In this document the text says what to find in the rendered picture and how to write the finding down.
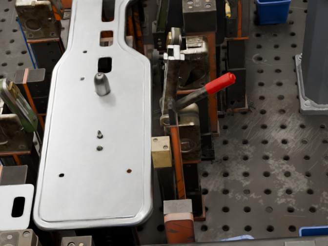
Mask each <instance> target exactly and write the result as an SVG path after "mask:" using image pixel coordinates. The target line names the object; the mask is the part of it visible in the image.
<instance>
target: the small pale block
mask: <svg viewBox="0 0 328 246"><path fill-rule="evenodd" d="M151 153H152V159H153V165H154V170H156V171H157V176H158V182H159V188H160V195H161V200H162V206H163V209H164V201H169V200H176V199H175V192H174V184H173V177H172V154H171V147H170V139H169V136H163V137H151Z"/></svg>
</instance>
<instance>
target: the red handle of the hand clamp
mask: <svg viewBox="0 0 328 246"><path fill-rule="evenodd" d="M235 79H236V77H235V75H234V74H231V73H230V72H228V73H226V74H224V75H223V76H221V77H219V78H217V79H215V80H213V81H211V82H209V83H208V84H206V85H205V86H204V87H202V88H200V89H198V90H196V91H194V92H193V93H191V94H189V95H187V96H185V97H183V98H181V99H179V100H177V101H176V103H175V107H176V112H178V111H180V110H182V109H184V108H186V107H187V106H189V105H191V104H193V103H195V102H197V101H199V100H201V99H203V98H205V97H207V96H209V95H212V94H214V93H216V92H218V91H220V90H222V89H224V88H226V87H228V86H230V85H232V84H234V83H235Z"/></svg>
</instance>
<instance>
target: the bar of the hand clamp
mask: <svg viewBox="0 0 328 246"><path fill-rule="evenodd" d="M159 61H164V63H166V65H165V75H164V89H163V99H162V109H161V113H162V115H165V114H168V102H167V97H172V98H173V99H174V100H175V103H176V96H177V88H178V80H179V71H180V64H184V62H188V61H189V56H185V55H184V53H181V51H180V46H179V45H168V46H167V53H165V52H164V54H163V55H159V51H157V49H153V51H152V53H151V64H153V66H157V64H159Z"/></svg>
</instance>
